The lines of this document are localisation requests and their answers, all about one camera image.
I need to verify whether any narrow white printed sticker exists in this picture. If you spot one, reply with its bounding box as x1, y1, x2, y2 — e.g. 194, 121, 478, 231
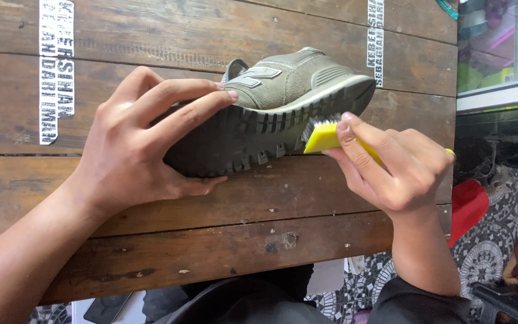
366, 0, 385, 88

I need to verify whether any teal pen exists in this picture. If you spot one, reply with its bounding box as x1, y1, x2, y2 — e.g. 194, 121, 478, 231
435, 0, 459, 21

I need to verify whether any white printed sticker strip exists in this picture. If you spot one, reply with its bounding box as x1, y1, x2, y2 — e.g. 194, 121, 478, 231
39, 0, 76, 146

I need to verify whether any yellow cleaning brush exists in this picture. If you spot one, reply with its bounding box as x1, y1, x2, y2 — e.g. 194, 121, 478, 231
302, 113, 456, 167

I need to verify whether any black object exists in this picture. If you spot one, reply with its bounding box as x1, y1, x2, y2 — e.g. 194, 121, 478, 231
471, 282, 518, 324

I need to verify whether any glass display cabinet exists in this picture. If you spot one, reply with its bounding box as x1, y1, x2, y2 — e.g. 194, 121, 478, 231
456, 0, 518, 113

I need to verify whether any black phone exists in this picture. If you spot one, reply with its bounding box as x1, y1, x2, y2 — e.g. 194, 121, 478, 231
83, 292, 132, 324

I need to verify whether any person's left hand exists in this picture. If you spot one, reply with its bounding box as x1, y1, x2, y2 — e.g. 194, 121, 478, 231
71, 66, 239, 214

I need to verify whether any red plastic object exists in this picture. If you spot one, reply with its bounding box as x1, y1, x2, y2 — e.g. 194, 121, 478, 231
448, 179, 490, 248

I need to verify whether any person's right hand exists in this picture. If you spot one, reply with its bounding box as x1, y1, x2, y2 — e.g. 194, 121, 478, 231
322, 112, 455, 221

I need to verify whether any person's black clothing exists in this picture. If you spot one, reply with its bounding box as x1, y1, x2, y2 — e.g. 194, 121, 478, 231
142, 265, 472, 324

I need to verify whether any grey suede sneaker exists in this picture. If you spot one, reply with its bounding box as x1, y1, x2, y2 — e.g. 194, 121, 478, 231
153, 47, 377, 178

